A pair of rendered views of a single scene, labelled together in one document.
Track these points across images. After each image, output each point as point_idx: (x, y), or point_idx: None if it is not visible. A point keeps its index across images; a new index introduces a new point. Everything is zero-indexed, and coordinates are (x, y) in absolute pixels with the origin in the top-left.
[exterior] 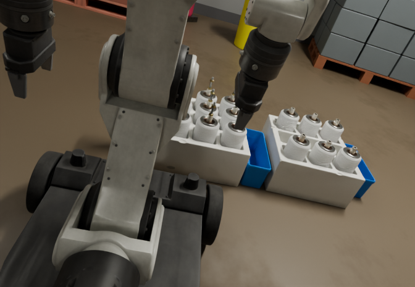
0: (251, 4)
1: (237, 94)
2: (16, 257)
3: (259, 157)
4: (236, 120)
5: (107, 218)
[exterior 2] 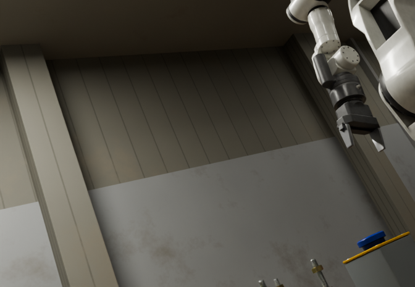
0: (353, 52)
1: (372, 118)
2: None
3: None
4: (381, 139)
5: None
